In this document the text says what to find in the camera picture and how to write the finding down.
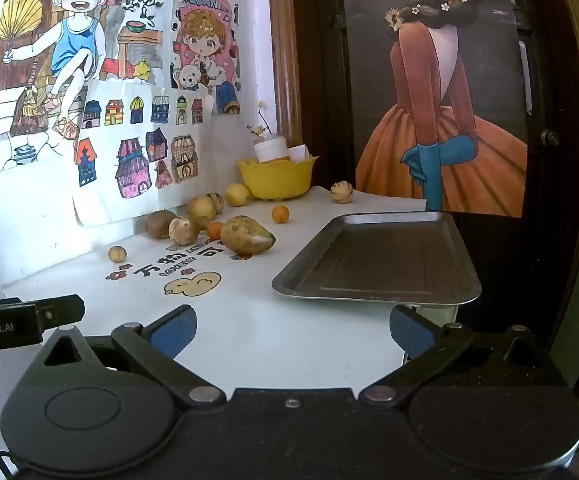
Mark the metal door knob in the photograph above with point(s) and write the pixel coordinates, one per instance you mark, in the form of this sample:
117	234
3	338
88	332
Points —
550	137

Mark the orange dress door poster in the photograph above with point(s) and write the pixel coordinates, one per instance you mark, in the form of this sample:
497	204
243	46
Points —
419	110

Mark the small tan round fruit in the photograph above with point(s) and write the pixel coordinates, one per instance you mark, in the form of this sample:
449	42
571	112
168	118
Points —
117	253

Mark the small orange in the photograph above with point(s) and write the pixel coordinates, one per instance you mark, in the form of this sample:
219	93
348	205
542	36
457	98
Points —
214	230
280	214

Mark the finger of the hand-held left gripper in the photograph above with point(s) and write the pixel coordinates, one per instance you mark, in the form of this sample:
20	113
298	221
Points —
62	310

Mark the small green fruit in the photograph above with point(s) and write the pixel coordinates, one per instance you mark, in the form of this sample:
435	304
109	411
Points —
202	222

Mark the white jar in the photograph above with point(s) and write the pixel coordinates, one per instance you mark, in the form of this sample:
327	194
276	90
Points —
271	149

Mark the yellow flower sprig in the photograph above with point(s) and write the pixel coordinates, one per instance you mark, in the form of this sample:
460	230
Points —
259	127

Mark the white paper cup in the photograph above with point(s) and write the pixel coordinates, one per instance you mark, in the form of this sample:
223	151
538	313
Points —
299	154

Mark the brown kiwi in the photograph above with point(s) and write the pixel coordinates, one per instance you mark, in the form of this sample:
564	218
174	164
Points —
157	223

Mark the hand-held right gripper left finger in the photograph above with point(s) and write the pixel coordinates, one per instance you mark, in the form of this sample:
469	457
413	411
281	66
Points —
172	332

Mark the teddy bear cartoon wall drawing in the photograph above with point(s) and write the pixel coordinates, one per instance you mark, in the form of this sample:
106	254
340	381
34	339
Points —
204	35

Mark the yellow flower-shaped bowl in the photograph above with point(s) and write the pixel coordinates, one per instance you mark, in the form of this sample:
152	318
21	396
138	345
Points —
277	177

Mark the dark wooden door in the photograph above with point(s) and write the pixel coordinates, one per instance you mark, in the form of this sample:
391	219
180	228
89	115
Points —
327	110

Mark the green striped melon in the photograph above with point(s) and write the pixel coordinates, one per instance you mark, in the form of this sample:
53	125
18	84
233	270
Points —
217	201

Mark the yellow pear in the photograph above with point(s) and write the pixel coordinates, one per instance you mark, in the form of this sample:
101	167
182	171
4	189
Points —
201	206

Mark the fan cartoon wall drawing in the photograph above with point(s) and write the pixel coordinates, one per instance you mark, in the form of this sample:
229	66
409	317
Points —
74	45

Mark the cream striped melon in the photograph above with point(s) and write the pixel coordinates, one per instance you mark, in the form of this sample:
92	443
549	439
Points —
183	231

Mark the yellow striped melon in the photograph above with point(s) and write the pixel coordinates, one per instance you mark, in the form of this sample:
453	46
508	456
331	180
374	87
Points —
342	192

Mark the colourful houses wall drawing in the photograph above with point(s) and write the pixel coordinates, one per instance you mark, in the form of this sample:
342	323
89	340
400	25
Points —
134	160

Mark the metal tray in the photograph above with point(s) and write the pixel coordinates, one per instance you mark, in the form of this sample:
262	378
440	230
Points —
374	260

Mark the brown-yellow mango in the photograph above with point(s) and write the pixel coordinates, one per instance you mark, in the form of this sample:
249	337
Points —
247	235

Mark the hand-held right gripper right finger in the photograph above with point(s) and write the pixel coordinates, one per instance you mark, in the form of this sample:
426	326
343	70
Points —
409	332

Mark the yellow lemon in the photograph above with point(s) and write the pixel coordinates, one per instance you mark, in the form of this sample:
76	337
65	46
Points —
237	194

